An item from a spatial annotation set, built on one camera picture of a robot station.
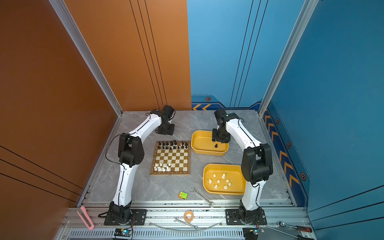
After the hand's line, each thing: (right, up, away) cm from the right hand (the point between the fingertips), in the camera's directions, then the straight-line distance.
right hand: (215, 140), depth 90 cm
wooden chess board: (-27, -11, +2) cm, 29 cm away
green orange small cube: (-19, -28, -12) cm, 35 cm away
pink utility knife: (-66, -37, -17) cm, 78 cm away
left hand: (-30, +5, +11) cm, 32 cm away
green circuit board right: (+15, -43, -19) cm, 49 cm away
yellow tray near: (+5, -22, -5) cm, 23 cm away
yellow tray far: (-8, -3, +10) cm, 13 cm away
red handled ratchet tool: (+29, -37, -21) cm, 52 cm away
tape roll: (-16, -37, -15) cm, 43 cm away
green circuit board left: (-47, -42, -19) cm, 66 cm away
